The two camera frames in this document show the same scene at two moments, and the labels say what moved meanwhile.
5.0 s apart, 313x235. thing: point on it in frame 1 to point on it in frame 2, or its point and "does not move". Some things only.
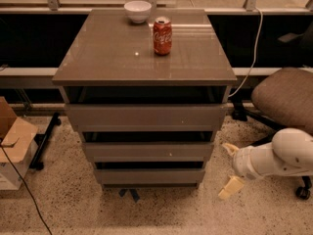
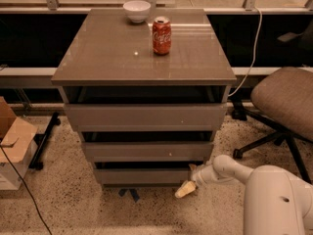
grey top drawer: (147, 117) does not move
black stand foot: (41, 139) does not move
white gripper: (242, 163) to (198, 175)
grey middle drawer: (150, 152) does not move
